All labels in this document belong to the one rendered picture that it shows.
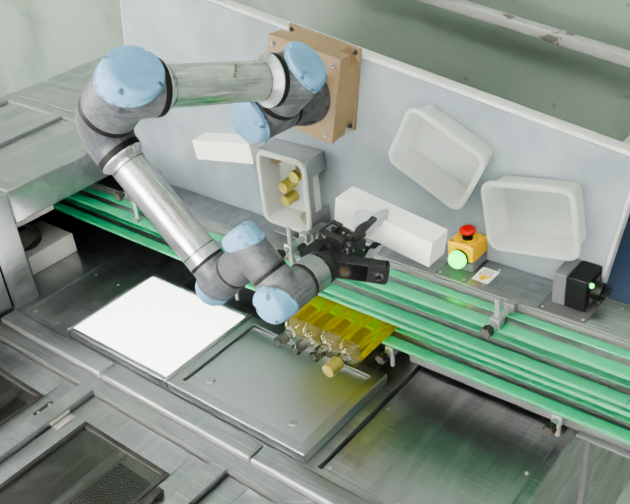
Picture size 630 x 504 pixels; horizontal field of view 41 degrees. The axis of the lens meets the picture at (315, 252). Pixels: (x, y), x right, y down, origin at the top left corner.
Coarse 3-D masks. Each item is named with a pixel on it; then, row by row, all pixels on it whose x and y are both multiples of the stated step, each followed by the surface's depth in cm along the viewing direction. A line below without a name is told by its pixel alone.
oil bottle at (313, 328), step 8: (328, 304) 218; (336, 304) 218; (320, 312) 216; (328, 312) 215; (336, 312) 215; (312, 320) 213; (320, 320) 213; (328, 320) 213; (304, 328) 211; (312, 328) 211; (320, 328) 210; (312, 336) 210; (312, 344) 211
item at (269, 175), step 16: (256, 160) 231; (288, 160) 222; (272, 176) 236; (304, 176) 221; (272, 192) 238; (304, 192) 224; (272, 208) 240; (288, 208) 242; (304, 208) 238; (288, 224) 236; (304, 224) 234
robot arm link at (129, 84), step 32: (128, 64) 153; (160, 64) 156; (192, 64) 165; (224, 64) 170; (256, 64) 175; (288, 64) 177; (320, 64) 183; (96, 96) 154; (128, 96) 151; (160, 96) 157; (192, 96) 164; (224, 96) 169; (256, 96) 175; (288, 96) 179; (96, 128) 159; (128, 128) 160
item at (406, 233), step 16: (352, 192) 180; (336, 208) 179; (352, 208) 176; (368, 208) 175; (384, 208) 175; (400, 208) 176; (352, 224) 178; (384, 224) 172; (400, 224) 171; (416, 224) 171; (432, 224) 172; (384, 240) 175; (400, 240) 172; (416, 240) 169; (432, 240) 167; (416, 256) 171; (432, 256) 170
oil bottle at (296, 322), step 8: (320, 296) 222; (312, 304) 219; (320, 304) 219; (304, 312) 217; (312, 312) 216; (288, 320) 215; (296, 320) 214; (304, 320) 214; (296, 328) 213; (296, 336) 214
